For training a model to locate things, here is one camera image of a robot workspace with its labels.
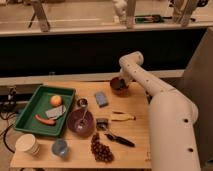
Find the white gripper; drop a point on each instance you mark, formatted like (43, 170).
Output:
(125, 78)

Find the red bowl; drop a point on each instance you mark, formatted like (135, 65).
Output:
(113, 84)

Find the black whiteboard eraser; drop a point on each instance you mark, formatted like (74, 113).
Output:
(121, 85)

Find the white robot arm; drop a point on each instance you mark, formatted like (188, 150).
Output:
(171, 118)

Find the purple bowl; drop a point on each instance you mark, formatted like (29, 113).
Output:
(73, 121)

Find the blue sponge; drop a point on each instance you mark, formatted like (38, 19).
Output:
(101, 99)

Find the small metal cup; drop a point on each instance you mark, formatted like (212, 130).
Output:
(82, 103)

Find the small dark square container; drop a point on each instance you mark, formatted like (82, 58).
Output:
(102, 124)

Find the metal spoon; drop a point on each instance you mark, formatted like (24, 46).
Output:
(82, 120)

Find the red yellow apple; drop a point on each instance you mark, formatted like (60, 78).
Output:
(56, 100)

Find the grey cloth piece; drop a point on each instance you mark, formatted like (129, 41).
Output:
(56, 112)

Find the bunch of dark grapes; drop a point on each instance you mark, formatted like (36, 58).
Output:
(101, 152)

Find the green plastic tray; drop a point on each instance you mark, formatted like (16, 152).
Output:
(40, 104)

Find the orange carrot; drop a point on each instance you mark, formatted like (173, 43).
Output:
(45, 121)

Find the blue glass cup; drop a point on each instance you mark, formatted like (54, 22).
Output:
(59, 148)

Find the white paper cup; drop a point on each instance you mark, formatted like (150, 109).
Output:
(27, 143)

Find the black handled peeler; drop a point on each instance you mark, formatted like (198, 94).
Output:
(120, 140)

